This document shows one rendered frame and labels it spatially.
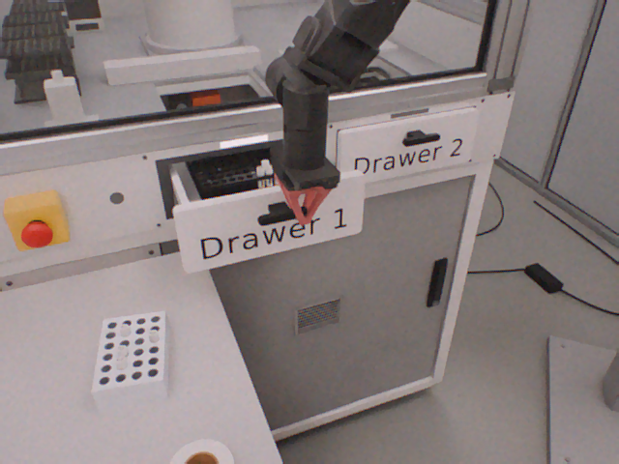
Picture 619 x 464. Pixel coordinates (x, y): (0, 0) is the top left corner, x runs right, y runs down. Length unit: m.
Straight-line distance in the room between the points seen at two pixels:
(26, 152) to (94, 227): 0.16
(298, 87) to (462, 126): 0.49
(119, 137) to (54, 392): 0.37
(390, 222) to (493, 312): 0.95
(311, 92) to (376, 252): 0.59
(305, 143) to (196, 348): 0.32
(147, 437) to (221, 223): 0.29
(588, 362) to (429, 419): 0.55
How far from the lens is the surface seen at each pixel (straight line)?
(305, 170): 0.68
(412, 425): 1.61
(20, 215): 0.85
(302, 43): 0.63
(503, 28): 1.06
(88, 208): 0.89
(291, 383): 1.34
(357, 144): 0.95
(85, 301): 0.88
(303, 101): 0.64
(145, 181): 0.88
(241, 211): 0.75
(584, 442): 1.69
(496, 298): 2.06
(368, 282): 1.20
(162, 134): 0.85
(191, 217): 0.73
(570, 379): 1.82
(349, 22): 0.61
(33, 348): 0.84
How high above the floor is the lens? 1.31
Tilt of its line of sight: 36 degrees down
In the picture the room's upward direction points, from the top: straight up
